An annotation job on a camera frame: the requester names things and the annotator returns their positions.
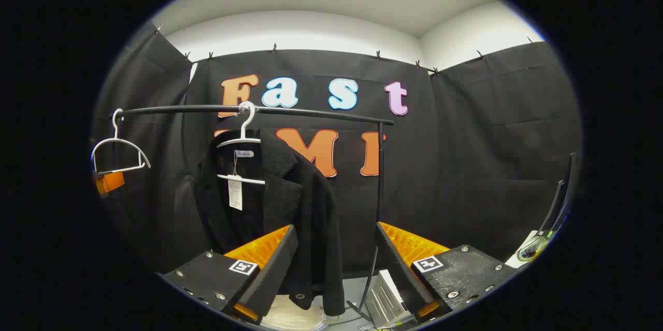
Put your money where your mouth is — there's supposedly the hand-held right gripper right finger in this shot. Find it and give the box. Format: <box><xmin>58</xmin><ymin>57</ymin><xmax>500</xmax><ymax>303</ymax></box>
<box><xmin>374</xmin><ymin>221</ymin><xmax>518</xmax><ymax>324</ymax></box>

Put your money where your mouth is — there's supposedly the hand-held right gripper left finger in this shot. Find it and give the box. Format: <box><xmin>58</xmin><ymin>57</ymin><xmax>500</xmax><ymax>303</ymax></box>
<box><xmin>161</xmin><ymin>224</ymin><xmax>299</xmax><ymax>325</ymax></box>

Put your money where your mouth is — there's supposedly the white laundry hamper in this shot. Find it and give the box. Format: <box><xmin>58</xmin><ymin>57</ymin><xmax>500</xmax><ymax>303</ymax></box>
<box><xmin>259</xmin><ymin>295</ymin><xmax>327</xmax><ymax>331</ymax></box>

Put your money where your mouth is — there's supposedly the black jacket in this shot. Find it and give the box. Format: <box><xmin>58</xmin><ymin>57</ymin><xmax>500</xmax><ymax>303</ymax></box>
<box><xmin>193</xmin><ymin>128</ymin><xmax>347</xmax><ymax>317</ymax></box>

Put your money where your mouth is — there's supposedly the white hanger with jacket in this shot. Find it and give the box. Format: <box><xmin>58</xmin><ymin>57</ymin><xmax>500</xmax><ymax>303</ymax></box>
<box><xmin>216</xmin><ymin>102</ymin><xmax>266</xmax><ymax>185</ymax></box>

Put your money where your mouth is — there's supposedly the empty white hanger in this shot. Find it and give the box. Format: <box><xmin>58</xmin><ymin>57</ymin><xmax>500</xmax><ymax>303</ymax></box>
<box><xmin>91</xmin><ymin>108</ymin><xmax>152</xmax><ymax>176</ymax></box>

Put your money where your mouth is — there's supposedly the black metal clothes rack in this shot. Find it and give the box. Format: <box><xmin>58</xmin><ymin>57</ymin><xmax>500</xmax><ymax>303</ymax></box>
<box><xmin>111</xmin><ymin>105</ymin><xmax>395</xmax><ymax>321</ymax></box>

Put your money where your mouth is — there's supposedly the grey ribbed metal panel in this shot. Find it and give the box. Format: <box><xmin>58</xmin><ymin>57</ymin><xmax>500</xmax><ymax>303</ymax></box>
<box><xmin>365</xmin><ymin>269</ymin><xmax>415</xmax><ymax>329</ymax></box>

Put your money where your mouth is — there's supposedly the white paper garment tag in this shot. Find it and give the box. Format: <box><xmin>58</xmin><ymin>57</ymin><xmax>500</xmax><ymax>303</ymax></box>
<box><xmin>228</xmin><ymin>176</ymin><xmax>244</xmax><ymax>211</ymax></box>

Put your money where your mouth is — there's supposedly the black backdrop cloth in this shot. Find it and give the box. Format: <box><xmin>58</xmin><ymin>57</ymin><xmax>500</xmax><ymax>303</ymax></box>
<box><xmin>92</xmin><ymin>23</ymin><xmax>583</xmax><ymax>290</ymax></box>

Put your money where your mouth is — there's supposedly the white round device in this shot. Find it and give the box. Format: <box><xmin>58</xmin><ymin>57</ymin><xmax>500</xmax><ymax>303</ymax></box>
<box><xmin>505</xmin><ymin>230</ymin><xmax>552</xmax><ymax>269</ymax></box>

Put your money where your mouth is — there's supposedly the black slanted stand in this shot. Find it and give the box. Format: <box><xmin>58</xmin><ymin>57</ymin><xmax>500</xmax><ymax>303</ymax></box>
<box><xmin>539</xmin><ymin>152</ymin><xmax>576</xmax><ymax>238</ymax></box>

